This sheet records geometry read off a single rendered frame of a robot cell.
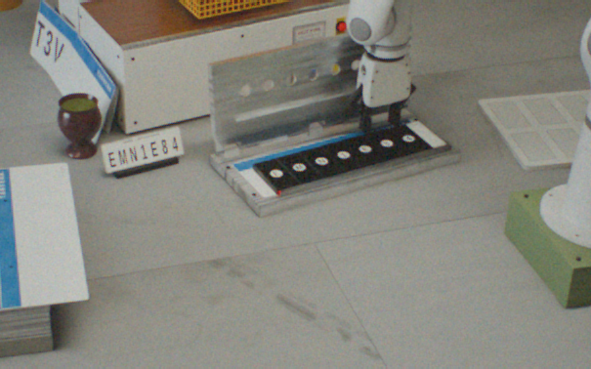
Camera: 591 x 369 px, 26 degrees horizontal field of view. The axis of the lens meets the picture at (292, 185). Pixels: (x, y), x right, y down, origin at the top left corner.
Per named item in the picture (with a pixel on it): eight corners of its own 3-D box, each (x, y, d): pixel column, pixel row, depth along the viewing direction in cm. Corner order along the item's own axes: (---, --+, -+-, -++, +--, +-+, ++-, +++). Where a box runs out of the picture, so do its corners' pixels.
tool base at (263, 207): (260, 218, 229) (261, 201, 227) (209, 163, 244) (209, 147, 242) (459, 161, 248) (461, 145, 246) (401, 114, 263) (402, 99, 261)
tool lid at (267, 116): (211, 65, 232) (207, 62, 234) (216, 159, 241) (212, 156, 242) (411, 21, 251) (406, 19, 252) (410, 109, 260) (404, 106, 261)
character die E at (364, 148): (366, 169, 241) (367, 164, 240) (341, 144, 248) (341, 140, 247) (389, 163, 243) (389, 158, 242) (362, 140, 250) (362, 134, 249)
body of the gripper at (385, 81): (373, 60, 238) (369, 112, 244) (419, 50, 243) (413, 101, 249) (353, 44, 244) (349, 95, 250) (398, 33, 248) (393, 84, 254)
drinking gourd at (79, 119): (51, 156, 244) (46, 106, 238) (73, 137, 251) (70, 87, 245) (89, 167, 242) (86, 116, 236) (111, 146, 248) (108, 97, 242)
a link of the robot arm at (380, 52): (378, 51, 237) (376, 64, 239) (417, 41, 241) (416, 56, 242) (355, 32, 243) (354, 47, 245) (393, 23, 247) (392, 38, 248)
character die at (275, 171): (276, 194, 232) (276, 189, 231) (252, 169, 239) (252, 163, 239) (300, 188, 234) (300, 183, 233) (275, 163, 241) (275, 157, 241)
